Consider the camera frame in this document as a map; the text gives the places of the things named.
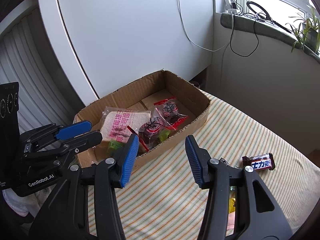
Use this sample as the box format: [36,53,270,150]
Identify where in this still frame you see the white power strip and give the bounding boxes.
[224,0,238,14]

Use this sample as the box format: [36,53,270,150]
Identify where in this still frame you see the white cable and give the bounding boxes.
[172,0,234,53]

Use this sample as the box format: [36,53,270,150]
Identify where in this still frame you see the black ring light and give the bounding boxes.
[246,0,293,33]

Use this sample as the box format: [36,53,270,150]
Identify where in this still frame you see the green candy packet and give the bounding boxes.
[107,140,125,155]
[157,130,172,143]

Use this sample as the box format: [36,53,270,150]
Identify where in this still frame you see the white wardrobe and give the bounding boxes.
[37,0,214,105]

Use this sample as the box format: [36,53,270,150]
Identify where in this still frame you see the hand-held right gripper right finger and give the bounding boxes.
[185,135,294,240]

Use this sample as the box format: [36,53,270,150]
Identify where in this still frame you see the pink candy packet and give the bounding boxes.
[228,212,238,230]

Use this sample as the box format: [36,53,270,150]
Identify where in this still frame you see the dark chocolate bar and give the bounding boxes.
[242,152,276,172]

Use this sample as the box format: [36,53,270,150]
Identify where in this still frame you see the red-edged clear plum packet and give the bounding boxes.
[154,96,188,130]
[127,109,177,152]

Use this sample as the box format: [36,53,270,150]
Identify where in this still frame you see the black cable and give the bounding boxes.
[229,5,260,57]

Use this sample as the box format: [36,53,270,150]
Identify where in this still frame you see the potted spider plant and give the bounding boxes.
[286,5,320,54]

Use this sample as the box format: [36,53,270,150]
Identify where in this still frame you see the brown cardboard box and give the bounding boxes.
[74,69,211,169]

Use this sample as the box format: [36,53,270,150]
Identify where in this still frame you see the white ribbed panel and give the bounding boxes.
[0,7,98,135]

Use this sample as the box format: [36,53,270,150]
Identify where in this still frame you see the sliced bread packet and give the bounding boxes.
[96,106,153,155]

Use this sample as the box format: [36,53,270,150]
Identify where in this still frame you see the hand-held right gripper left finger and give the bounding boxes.
[30,133,139,240]

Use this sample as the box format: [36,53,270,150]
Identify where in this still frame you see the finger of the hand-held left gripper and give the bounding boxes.
[20,121,92,145]
[24,131,103,160]

